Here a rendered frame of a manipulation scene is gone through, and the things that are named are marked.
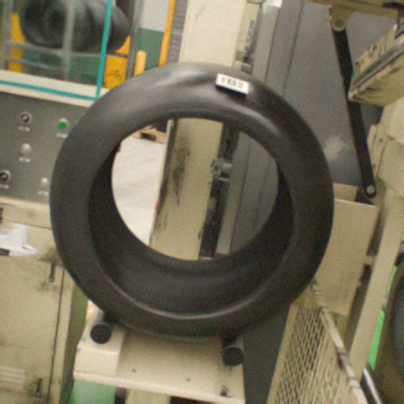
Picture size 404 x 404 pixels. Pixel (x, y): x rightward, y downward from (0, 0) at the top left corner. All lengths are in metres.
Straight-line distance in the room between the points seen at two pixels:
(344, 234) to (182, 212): 0.41
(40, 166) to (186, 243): 0.63
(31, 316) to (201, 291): 0.80
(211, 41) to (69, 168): 0.51
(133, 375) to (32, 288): 0.80
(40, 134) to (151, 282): 0.70
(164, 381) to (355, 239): 0.58
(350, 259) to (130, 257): 0.55
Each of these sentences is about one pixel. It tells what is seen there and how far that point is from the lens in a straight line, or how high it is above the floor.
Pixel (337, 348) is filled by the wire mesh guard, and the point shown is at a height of 1.00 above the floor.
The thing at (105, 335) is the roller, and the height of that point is 0.90.
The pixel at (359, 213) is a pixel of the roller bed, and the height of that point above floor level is 1.18.
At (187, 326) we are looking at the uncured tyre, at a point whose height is 0.96.
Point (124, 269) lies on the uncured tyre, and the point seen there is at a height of 0.95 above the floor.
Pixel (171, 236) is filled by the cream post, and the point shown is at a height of 1.01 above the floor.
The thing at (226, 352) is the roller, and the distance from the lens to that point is 1.25.
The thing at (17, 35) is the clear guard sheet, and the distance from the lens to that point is 1.90.
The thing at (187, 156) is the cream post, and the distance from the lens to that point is 1.48.
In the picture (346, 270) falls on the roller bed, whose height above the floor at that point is 1.02.
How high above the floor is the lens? 1.53
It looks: 16 degrees down
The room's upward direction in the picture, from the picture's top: 11 degrees clockwise
